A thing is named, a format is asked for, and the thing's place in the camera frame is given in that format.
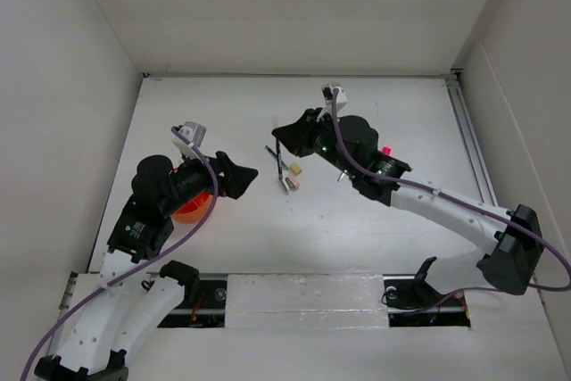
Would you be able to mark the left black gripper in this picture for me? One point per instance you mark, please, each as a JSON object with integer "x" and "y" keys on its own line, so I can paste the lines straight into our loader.
{"x": 235, "y": 177}

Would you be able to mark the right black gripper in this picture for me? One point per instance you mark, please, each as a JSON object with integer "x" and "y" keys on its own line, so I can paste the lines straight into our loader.
{"x": 298, "y": 135}

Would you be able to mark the green pen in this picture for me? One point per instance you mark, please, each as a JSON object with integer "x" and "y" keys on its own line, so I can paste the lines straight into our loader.
{"x": 277, "y": 158}

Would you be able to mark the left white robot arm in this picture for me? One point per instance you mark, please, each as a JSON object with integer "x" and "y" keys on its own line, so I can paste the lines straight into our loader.
{"x": 112, "y": 325}

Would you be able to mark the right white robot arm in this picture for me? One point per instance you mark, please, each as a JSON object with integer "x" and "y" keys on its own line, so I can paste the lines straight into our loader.
{"x": 507, "y": 239}

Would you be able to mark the yellow eraser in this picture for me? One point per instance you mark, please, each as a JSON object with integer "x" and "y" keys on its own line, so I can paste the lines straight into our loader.
{"x": 296, "y": 170}

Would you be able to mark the orange round pen holder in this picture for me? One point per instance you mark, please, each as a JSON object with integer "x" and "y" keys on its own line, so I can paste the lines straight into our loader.
{"x": 193, "y": 211}

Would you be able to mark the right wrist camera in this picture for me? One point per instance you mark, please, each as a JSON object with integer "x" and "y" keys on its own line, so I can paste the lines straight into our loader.
{"x": 333, "y": 95}

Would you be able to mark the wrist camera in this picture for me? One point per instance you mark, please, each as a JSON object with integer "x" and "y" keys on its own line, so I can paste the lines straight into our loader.
{"x": 188, "y": 136}
{"x": 333, "y": 95}

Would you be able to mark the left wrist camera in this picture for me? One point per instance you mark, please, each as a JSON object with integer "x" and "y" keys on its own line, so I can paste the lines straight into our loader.
{"x": 188, "y": 136}

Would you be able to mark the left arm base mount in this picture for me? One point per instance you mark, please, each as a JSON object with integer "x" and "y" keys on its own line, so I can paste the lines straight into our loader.
{"x": 204, "y": 302}

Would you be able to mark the aluminium rail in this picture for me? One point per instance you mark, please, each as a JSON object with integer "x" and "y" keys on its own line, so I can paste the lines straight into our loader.
{"x": 469, "y": 138}

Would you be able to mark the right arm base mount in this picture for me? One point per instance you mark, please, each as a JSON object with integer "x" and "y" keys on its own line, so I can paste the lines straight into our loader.
{"x": 411, "y": 302}

